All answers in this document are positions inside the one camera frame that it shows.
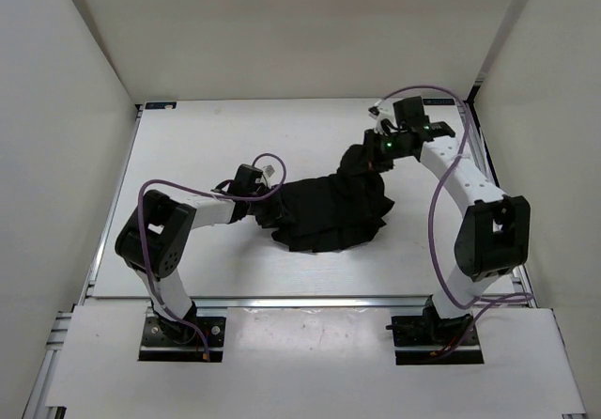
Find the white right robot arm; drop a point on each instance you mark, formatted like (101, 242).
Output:
(494, 234)

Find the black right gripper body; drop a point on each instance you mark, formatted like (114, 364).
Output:
(388, 146)

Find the blue label right corner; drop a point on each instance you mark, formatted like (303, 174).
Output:
(438, 102)

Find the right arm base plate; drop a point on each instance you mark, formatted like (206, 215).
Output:
(428, 340)

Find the blue label corner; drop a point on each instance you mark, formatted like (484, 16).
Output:
(438, 102)
(160, 105)

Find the white front cover board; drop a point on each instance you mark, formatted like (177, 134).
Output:
(332, 363)

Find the blue label left corner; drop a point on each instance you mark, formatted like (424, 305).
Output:
(160, 105)

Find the black pleated skirt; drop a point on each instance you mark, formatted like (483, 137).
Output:
(331, 213)

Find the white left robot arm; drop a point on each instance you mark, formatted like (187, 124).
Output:
(153, 239)

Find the aluminium table edge rail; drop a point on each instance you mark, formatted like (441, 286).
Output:
(311, 302)

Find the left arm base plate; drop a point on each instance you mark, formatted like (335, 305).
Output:
(156, 346)

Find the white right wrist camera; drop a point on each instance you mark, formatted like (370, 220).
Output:
(385, 121)

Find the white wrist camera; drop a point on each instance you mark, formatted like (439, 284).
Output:
(385, 121)
(267, 173)

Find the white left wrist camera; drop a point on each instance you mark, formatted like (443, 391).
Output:
(267, 173)

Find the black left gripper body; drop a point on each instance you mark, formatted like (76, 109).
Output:
(260, 192)

